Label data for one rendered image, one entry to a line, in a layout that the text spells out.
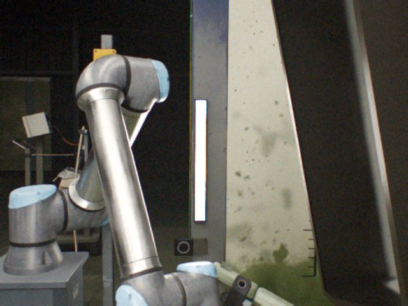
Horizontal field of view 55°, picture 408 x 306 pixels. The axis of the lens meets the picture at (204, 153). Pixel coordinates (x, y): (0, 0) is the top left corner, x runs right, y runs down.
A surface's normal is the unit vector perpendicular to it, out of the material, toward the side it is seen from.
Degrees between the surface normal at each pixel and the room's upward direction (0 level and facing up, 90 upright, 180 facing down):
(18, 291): 90
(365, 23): 90
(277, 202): 90
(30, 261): 70
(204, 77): 90
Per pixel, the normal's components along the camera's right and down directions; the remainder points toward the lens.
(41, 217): 0.62, 0.04
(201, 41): 0.07, 0.05
